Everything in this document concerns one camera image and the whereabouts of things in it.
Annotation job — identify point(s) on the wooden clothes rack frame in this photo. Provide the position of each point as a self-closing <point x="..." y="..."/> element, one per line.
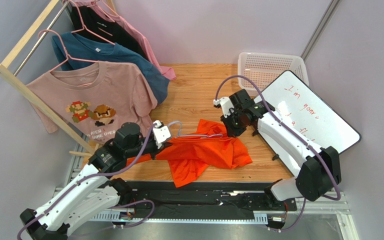
<point x="16" y="83"/>

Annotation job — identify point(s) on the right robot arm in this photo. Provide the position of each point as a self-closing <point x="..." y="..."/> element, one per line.
<point x="319" y="166"/>

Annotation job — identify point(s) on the light blue wire hanger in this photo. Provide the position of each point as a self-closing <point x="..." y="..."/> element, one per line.
<point x="180" y="135"/>

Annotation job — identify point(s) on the mauve pixel-print t-shirt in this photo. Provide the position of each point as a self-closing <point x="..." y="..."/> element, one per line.
<point x="98" y="99"/>

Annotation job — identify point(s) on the blue t-shirt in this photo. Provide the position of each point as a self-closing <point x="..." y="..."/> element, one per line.
<point x="157" y="82"/>

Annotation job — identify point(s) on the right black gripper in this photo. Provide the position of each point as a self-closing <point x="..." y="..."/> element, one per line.
<point x="233" y="121"/>

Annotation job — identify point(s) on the whiteboard with red writing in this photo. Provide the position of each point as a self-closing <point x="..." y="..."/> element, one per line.
<point x="303" y="110"/>

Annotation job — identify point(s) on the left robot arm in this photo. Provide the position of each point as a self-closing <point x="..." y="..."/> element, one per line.
<point x="94" y="190"/>

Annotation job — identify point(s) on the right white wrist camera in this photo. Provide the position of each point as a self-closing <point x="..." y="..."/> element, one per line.
<point x="226" y="106"/>

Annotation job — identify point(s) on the orange t-shirt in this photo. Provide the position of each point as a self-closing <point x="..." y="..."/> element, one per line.
<point x="189" y="157"/>

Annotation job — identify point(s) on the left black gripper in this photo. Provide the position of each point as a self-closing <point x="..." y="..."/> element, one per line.
<point x="156" y="149"/>

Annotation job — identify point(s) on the aluminium mounting frame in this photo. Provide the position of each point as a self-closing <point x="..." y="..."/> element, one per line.
<point x="274" y="222"/>

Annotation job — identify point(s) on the white plastic basket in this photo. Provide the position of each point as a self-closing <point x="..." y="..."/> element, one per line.
<point x="264" y="68"/>

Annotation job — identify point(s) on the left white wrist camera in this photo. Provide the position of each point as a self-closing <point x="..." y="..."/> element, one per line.
<point x="161" y="133"/>

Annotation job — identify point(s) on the pink t-shirt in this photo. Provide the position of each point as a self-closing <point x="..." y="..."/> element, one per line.
<point x="143" y="42"/>

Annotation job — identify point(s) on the metal rack rod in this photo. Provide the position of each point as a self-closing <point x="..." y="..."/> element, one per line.
<point x="41" y="37"/>

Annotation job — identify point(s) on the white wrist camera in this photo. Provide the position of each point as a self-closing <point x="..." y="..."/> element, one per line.
<point x="226" y="106"/>
<point x="161" y="133"/>

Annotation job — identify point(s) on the pink hanger on blue shirt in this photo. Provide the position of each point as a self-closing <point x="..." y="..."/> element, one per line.
<point x="74" y="51"/>

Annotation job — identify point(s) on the black t-shirt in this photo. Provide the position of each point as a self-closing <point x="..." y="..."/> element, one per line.
<point x="94" y="27"/>

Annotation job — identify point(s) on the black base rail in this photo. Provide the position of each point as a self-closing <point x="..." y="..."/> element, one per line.
<point x="199" y="201"/>

